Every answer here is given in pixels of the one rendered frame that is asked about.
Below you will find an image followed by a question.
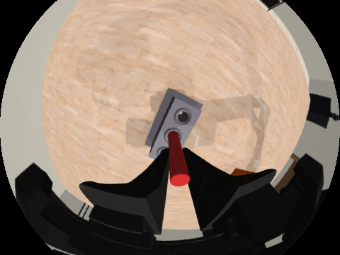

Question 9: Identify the red peg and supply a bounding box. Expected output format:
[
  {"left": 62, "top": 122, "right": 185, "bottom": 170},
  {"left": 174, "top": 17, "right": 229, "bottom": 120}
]
[{"left": 168, "top": 131, "right": 190, "bottom": 186}]

